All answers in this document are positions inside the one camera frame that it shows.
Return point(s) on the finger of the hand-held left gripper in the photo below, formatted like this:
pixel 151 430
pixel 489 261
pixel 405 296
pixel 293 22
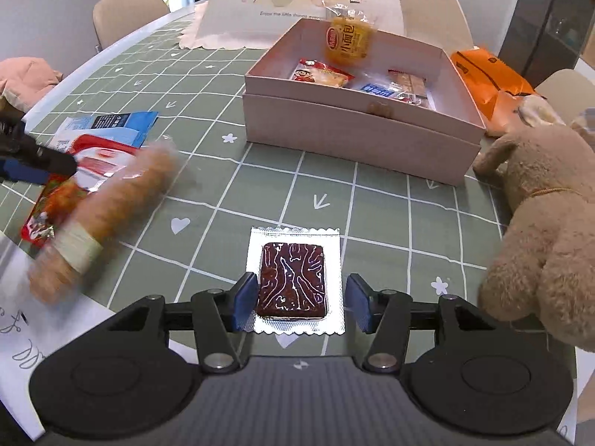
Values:
pixel 18 172

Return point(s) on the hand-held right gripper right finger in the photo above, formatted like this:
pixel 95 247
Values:
pixel 358 304

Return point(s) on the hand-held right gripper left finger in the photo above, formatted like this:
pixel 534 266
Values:
pixel 245 302

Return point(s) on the silver packet with brown snack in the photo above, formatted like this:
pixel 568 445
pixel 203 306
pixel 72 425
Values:
pixel 293 278

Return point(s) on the long bread packet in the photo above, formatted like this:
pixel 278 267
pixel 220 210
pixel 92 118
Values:
pixel 116 204

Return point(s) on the pink cardboard box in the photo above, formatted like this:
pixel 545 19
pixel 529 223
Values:
pixel 353 148

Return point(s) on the small blue white packet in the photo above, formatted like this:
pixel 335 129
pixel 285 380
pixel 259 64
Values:
pixel 374 88

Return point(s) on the brown cracker packet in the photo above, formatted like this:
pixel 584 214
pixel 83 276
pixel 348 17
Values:
pixel 411 84

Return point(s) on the red white cartoon snack packet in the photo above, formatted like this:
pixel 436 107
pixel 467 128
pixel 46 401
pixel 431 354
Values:
pixel 320 74

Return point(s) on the small bread packet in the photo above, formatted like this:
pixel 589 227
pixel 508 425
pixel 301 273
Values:
pixel 348 39

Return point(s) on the red printed snack packet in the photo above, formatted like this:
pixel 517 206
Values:
pixel 42 223

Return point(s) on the pink cloth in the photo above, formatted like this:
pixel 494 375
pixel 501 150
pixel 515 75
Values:
pixel 28 74

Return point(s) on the blue white snack packet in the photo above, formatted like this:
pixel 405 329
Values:
pixel 111 123

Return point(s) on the white paper sheet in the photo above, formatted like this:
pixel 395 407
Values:
pixel 18 334

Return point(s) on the brown plush dog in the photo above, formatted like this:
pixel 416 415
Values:
pixel 534 251

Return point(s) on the beige chair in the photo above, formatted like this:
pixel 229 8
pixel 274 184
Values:
pixel 130 14
pixel 567 86

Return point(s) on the green checked tablecloth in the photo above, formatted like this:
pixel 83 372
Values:
pixel 209 102

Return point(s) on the orange plastic bag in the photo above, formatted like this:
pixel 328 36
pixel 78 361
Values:
pixel 488 74

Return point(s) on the plaid cloth hat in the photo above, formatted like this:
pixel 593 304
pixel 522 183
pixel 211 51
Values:
pixel 586 121

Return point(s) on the printed dome food cover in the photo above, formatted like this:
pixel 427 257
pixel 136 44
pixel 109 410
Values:
pixel 418 0

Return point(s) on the glass door cabinet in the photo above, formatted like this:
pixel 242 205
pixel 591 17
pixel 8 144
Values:
pixel 548 18

